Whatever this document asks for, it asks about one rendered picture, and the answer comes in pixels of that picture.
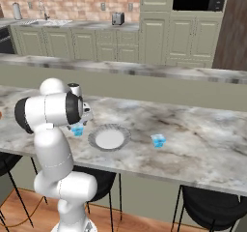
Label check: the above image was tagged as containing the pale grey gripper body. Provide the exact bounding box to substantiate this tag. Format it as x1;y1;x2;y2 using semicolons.
67;110;95;130

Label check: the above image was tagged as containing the blue yogurt container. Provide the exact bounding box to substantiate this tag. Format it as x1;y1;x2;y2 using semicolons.
151;133;167;149
71;124;85;137

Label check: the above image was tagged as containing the grey rimmed white plate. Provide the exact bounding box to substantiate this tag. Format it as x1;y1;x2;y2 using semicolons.
87;123;132;153

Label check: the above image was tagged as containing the black bar stool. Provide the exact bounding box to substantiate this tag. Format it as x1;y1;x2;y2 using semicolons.
170;184;247;232
72;165;124;232
0;151;48;232

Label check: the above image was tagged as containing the green lower cupboard run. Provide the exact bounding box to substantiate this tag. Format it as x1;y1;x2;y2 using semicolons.
9;24;140;64

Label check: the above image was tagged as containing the steel sink basin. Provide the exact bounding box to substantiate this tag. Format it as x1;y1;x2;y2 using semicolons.
28;18;73;27

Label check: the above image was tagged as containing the silver toaster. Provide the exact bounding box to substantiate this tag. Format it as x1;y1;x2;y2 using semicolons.
111;12;125;26

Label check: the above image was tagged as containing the black dishwasher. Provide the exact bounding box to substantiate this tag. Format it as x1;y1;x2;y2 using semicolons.
0;27;16;55

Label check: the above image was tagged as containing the silver sink tap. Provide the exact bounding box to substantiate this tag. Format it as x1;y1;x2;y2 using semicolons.
38;0;51;21

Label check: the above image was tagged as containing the white paper towel roll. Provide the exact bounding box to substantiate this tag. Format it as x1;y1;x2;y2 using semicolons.
12;2;23;21

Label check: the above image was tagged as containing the green tall cupboard unit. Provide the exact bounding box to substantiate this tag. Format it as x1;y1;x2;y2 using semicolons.
138;0;231;69

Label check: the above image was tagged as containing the dark wooden fridge panel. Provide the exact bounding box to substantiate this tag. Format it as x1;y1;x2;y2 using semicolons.
211;0;247;72

